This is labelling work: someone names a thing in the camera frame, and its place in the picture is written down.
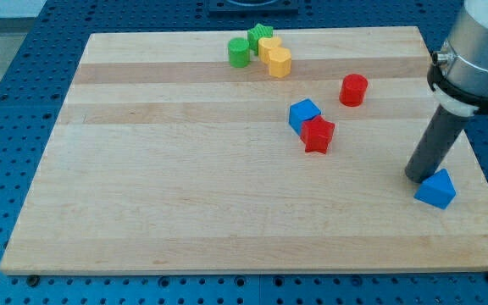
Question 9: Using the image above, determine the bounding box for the yellow hexagon block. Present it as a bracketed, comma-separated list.
[269, 47, 291, 78]

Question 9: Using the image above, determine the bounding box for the green star block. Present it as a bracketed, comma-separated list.
[247, 23, 274, 55]

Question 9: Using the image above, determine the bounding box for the blue cube block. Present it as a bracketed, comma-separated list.
[288, 98, 321, 136]

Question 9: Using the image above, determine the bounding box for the wooden board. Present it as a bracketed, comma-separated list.
[0, 27, 488, 275]

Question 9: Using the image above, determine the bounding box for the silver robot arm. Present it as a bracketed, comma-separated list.
[405, 0, 488, 183]

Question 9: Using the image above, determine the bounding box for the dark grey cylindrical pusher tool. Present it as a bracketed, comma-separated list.
[405, 105, 469, 183]

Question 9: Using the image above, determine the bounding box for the blue triangle block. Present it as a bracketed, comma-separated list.
[413, 169, 457, 209]

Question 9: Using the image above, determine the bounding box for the red star block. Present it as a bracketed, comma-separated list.
[300, 115, 336, 154]

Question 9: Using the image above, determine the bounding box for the red cylinder block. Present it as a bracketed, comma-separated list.
[339, 74, 369, 107]

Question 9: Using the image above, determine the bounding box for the green cylinder block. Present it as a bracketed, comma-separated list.
[227, 37, 250, 68]

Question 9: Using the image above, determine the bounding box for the yellow heart block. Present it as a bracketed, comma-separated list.
[258, 36, 282, 64]

